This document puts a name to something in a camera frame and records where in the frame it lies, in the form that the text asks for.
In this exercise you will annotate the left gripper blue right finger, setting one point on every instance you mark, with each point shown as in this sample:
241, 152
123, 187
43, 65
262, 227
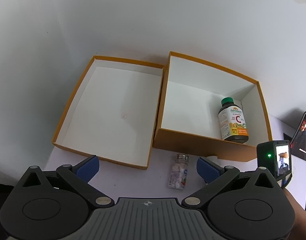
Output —
216, 178

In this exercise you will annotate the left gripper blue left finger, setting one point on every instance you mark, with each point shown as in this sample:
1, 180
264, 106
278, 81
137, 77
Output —
77, 178

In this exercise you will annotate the clear candy bottle silver cap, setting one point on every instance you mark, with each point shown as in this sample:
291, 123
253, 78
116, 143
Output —
178, 173

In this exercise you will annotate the deep orange cardboard box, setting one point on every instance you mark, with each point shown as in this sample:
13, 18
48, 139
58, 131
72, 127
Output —
190, 98

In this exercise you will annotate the person's right forearm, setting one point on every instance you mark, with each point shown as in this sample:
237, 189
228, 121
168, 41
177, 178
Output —
298, 231

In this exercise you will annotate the black tablet on stand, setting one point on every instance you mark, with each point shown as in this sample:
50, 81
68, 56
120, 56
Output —
297, 143

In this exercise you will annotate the dark vitamin C bottle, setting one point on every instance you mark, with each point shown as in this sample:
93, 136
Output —
232, 122

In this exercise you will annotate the shallow orange box lid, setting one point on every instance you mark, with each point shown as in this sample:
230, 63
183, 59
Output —
112, 111

